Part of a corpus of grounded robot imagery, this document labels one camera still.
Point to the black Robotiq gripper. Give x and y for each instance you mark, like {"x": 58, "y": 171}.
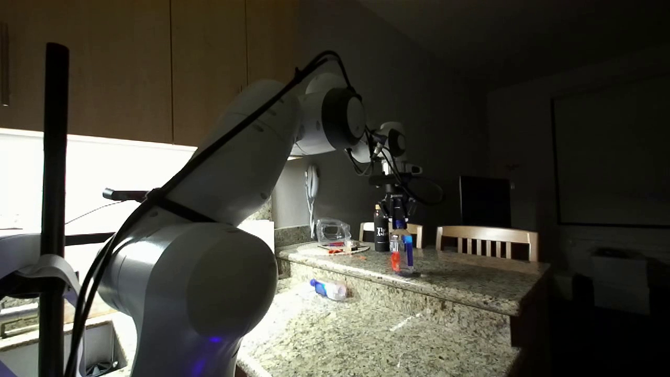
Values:
{"x": 398, "y": 190}

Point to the clear water bottle blue cap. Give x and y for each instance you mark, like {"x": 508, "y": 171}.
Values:
{"x": 399, "y": 255}

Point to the dark glass bottle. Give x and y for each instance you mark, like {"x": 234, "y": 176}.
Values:
{"x": 379, "y": 234}

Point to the crushed clear plastic bottle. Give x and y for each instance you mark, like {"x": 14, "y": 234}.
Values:
{"x": 331, "y": 291}

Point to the narrow wooden chair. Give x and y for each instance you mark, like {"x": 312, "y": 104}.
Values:
{"x": 419, "y": 235}

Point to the dark square box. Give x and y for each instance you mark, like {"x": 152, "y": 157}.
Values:
{"x": 484, "y": 203}

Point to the wooden chair back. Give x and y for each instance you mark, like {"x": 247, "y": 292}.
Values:
{"x": 487, "y": 235}

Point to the pale box on stand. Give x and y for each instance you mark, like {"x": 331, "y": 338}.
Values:
{"x": 619, "y": 279}

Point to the black vertical pole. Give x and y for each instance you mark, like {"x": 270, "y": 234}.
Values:
{"x": 54, "y": 174}

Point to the white pole clamp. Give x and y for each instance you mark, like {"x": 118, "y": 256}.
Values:
{"x": 41, "y": 269}

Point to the white wall-mounted utensil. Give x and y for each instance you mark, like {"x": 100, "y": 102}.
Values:
{"x": 309, "y": 190}

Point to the large dark wall board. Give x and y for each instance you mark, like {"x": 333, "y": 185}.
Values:
{"x": 614, "y": 160}

